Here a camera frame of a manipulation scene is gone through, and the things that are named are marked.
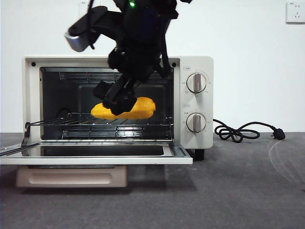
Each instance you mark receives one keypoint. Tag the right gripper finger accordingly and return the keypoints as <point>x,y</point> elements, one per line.
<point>102,90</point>
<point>121,100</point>

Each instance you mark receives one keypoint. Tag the yellow corn cob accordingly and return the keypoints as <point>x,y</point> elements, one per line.
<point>145,107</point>

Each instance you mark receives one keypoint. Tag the white Toshiba toaster oven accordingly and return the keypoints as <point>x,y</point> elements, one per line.
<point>200,62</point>

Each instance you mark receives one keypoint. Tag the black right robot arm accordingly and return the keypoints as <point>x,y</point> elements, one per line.
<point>143,35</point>

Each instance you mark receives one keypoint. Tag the white oven knob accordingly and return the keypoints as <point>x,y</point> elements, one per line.
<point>196,83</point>
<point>196,122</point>

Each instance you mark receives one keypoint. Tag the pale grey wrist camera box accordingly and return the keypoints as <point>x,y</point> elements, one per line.
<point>77,43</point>

